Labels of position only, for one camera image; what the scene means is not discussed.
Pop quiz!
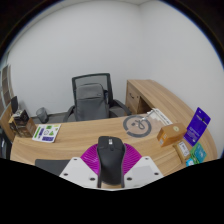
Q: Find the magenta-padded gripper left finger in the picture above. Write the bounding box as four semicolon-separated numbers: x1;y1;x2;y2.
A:
59;143;100;189

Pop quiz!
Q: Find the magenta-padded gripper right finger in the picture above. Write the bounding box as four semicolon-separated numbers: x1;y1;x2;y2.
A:
123;143;165;189

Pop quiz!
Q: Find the dark grey computer mouse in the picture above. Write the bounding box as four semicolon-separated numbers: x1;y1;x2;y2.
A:
96;135;127;188

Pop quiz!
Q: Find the dark grey mouse pad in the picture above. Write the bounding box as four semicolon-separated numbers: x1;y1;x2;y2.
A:
34;158;72;177

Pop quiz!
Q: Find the orange-brown cardboard box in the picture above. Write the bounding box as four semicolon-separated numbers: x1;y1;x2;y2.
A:
156;122;188;148

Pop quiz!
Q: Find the small brown labelled box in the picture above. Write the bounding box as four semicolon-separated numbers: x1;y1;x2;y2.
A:
173;140;192;164

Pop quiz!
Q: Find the white sticker sheet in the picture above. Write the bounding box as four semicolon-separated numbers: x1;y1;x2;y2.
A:
31;123;62;144

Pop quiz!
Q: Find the blue packet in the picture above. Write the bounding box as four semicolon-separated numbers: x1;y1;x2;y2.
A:
185;157;196;168

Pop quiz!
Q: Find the teal packet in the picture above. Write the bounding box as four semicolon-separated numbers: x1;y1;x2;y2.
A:
189;142;208;165

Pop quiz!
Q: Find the grey waste bin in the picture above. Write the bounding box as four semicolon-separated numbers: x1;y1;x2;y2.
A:
35;106;50;124

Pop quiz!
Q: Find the brown cardboard carton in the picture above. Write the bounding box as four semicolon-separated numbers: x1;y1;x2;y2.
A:
19;118;38;138

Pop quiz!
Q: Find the grey backpack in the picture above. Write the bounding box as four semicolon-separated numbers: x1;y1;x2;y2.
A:
74;82;111;122

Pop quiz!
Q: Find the wooden side desk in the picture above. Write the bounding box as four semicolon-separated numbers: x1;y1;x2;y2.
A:
124;78;196;116

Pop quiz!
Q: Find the purple card package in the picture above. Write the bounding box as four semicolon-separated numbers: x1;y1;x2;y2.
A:
183;106;212;147

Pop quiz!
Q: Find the dark printed box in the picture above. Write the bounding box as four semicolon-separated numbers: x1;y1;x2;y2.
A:
8;115;22;138

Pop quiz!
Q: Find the wide black box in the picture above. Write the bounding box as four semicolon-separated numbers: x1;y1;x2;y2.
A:
13;109;30;126

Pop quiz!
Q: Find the black padded chair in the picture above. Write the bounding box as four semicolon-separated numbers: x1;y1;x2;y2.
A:
0;128;14;160

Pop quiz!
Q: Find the black mesh office chair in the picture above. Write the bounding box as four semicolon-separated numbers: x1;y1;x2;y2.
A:
62;72;133;124

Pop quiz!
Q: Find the wooden shelf unit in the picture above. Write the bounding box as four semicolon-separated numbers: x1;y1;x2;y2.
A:
0;64;16;111

